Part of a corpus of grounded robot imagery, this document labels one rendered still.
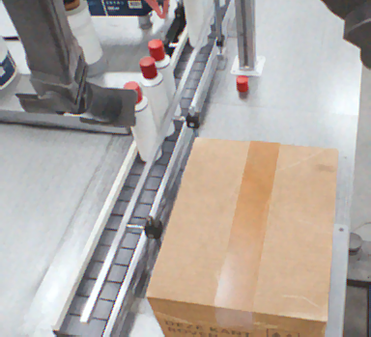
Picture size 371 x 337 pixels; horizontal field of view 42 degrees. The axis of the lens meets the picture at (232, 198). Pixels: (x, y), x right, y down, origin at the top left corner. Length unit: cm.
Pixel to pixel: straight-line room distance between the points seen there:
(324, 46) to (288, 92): 23
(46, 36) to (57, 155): 70
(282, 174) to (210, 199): 12
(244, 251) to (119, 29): 105
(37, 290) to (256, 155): 55
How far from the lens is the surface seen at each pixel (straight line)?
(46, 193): 122
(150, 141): 108
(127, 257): 99
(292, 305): 63
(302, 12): 166
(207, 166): 77
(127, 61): 144
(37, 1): 58
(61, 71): 69
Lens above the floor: 169
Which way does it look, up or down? 52 degrees down
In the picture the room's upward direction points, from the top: 7 degrees counter-clockwise
